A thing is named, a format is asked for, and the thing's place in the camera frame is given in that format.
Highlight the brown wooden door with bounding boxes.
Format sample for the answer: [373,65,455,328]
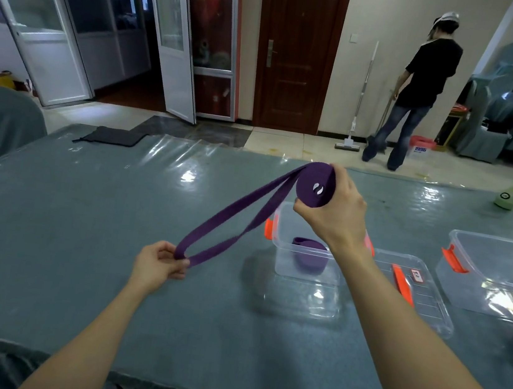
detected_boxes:
[245,0,352,138]

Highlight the person's right forearm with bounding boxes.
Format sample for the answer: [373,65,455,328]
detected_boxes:
[309,230,513,389]

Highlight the person's left forearm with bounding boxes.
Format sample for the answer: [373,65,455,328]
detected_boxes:
[16,265,157,389]

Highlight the person's left hand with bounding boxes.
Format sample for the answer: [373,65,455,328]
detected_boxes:
[126,237,193,300]

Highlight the person's right hand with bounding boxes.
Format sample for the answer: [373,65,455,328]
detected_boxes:
[288,159,375,253]

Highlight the grey covered chair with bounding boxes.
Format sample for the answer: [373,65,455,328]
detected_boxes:
[0,87,53,165]

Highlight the purple resistance band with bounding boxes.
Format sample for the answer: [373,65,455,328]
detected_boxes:
[173,145,339,285]

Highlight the clear plastic table cover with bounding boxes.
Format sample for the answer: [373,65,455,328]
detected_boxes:
[0,113,513,389]

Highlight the rolled purple band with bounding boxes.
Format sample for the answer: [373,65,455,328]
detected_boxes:
[288,236,330,277]

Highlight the clear box lid orange latch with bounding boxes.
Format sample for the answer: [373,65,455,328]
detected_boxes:
[264,235,464,341]

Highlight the clear plastic box orange latches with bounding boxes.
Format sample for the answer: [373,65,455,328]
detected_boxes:
[430,227,513,322]
[258,199,381,291]

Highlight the dark grey cloth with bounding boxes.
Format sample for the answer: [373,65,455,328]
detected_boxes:
[72,122,148,152]

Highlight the white framed glass door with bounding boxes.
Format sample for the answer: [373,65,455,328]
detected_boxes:
[128,0,213,126]
[0,0,107,114]

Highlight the white flat mop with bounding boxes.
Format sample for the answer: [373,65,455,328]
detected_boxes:
[334,37,380,153]

